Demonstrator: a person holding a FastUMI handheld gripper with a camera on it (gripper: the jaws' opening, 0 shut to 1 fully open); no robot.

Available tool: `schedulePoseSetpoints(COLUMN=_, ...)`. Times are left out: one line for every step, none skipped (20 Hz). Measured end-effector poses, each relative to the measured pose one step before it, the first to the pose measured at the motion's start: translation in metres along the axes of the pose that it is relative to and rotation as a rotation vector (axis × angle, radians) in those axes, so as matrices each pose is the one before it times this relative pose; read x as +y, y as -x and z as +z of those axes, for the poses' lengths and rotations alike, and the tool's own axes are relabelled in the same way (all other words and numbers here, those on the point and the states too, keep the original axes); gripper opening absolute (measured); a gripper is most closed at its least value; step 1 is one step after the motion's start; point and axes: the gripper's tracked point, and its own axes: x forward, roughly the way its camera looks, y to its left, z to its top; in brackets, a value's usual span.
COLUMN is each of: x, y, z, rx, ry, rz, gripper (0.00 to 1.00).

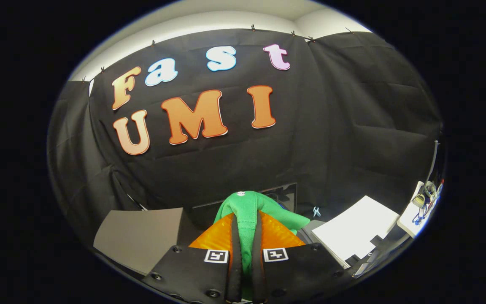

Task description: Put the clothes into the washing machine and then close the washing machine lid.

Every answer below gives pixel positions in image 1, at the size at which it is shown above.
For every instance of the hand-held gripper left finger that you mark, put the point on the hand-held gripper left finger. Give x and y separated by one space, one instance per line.
192 270

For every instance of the green polo shirt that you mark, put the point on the green polo shirt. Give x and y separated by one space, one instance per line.
247 207

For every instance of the grey side table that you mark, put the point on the grey side table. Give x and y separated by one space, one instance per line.
141 236

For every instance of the black thin stand rod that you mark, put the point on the black thin stand rod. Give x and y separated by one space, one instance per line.
135 202

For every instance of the clear bottle red cap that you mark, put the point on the clear bottle red cap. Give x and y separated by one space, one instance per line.
439 186

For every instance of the small light blue clip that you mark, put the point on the small light blue clip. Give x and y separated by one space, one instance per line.
316 211

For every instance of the white table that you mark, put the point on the white table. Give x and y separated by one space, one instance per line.
357 228

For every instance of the row of black cloth clips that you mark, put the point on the row of black cloth clips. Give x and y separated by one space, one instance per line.
252 27

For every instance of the grey metal pole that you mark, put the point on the grey metal pole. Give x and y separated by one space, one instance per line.
436 158

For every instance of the yellow grey device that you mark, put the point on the yellow grey device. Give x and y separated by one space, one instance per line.
419 200

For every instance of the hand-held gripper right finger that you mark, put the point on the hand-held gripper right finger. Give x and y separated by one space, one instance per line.
302 270

